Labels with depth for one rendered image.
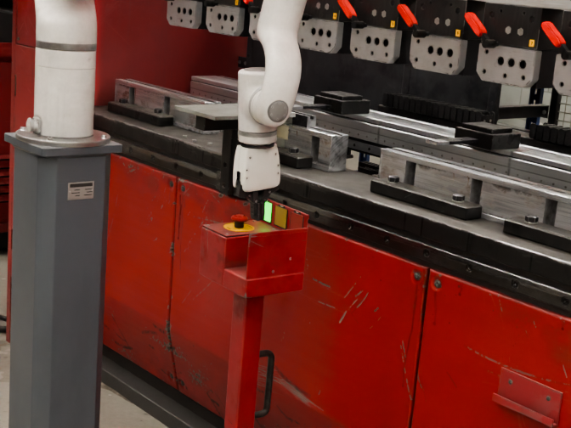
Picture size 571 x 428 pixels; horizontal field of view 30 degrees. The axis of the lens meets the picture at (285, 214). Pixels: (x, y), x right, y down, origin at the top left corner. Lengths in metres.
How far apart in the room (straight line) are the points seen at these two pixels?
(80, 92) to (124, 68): 1.44
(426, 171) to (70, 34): 0.87
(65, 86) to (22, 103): 1.47
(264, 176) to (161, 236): 0.87
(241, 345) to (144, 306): 0.83
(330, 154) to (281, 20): 0.55
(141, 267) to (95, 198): 1.07
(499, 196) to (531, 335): 0.34
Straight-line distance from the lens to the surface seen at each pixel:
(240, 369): 2.51
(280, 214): 2.47
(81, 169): 2.17
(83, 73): 2.17
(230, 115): 2.70
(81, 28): 2.16
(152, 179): 3.16
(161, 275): 3.16
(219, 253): 2.42
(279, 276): 2.39
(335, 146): 2.72
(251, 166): 2.31
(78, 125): 2.18
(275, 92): 2.20
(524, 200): 2.31
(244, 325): 2.47
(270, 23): 2.27
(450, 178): 2.44
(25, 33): 3.60
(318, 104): 3.01
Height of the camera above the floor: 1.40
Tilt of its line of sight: 14 degrees down
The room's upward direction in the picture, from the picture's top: 5 degrees clockwise
